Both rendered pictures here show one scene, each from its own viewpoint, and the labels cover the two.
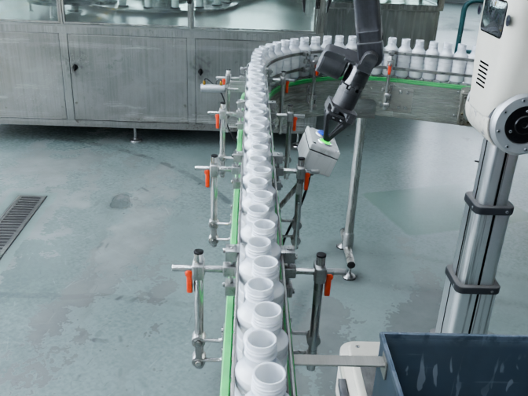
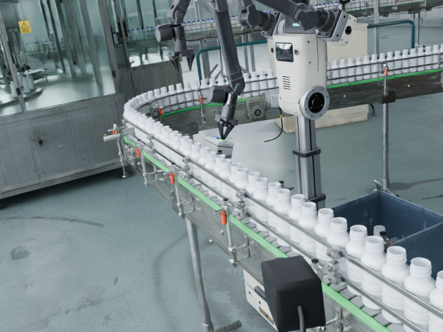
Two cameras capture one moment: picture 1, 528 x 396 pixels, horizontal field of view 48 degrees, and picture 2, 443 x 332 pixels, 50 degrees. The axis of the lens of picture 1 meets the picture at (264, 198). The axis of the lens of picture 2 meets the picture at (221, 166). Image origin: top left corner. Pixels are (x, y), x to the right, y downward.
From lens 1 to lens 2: 0.73 m
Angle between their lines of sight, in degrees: 21
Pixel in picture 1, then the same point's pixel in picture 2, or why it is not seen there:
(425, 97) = not seen: hidden behind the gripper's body
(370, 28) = (236, 71)
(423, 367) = not seen: hidden behind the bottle
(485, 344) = (356, 203)
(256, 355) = (311, 211)
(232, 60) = (62, 127)
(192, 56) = (31, 132)
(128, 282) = (66, 300)
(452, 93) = (240, 105)
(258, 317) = (297, 200)
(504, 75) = (300, 80)
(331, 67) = (218, 97)
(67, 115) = not seen: outside the picture
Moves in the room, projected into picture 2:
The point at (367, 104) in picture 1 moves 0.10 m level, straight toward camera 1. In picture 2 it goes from (192, 125) to (194, 128)
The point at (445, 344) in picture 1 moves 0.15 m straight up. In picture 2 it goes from (341, 209) to (340, 170)
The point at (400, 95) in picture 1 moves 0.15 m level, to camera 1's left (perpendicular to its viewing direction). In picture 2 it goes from (210, 114) to (190, 118)
